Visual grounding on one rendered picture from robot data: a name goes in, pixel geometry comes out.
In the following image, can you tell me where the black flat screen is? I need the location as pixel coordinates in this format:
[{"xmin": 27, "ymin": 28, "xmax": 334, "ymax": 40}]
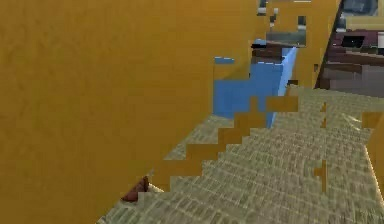
[{"xmin": 341, "ymin": 35, "xmax": 365, "ymax": 49}]

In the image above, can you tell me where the blue box-shaped furniture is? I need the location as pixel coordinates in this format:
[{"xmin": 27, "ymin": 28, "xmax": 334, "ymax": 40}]
[{"xmin": 212, "ymin": 46, "xmax": 298, "ymax": 130}]

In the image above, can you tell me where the dark brown table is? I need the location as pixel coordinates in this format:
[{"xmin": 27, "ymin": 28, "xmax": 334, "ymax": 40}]
[{"xmin": 315, "ymin": 29, "xmax": 384, "ymax": 98}]

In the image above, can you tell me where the reddish brown lump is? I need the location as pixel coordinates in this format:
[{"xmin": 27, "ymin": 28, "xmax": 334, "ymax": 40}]
[{"xmin": 120, "ymin": 175, "xmax": 150, "ymax": 203}]

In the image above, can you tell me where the dark brown block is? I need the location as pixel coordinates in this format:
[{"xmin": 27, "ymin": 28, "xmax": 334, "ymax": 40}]
[{"xmin": 251, "ymin": 39, "xmax": 292, "ymax": 65}]

